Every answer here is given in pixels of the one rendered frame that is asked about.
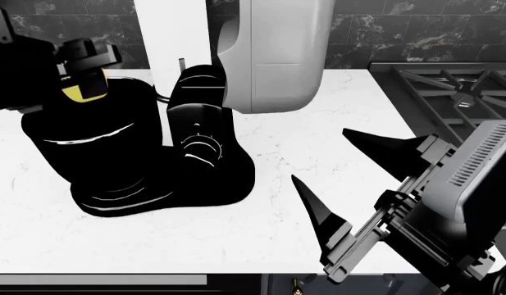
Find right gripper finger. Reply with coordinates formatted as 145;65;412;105
290;174;354;266
341;128;433;184

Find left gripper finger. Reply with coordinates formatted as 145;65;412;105
77;68;111;100
57;61;73;81

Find yellow cheese wedge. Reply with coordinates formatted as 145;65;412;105
59;69;111;103

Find black gas stove cooktop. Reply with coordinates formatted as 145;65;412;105
367;61;506;148

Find white drawer front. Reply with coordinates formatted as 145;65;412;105
0;274;208;286

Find grey vented camera box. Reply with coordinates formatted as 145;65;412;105
416;118;506;230

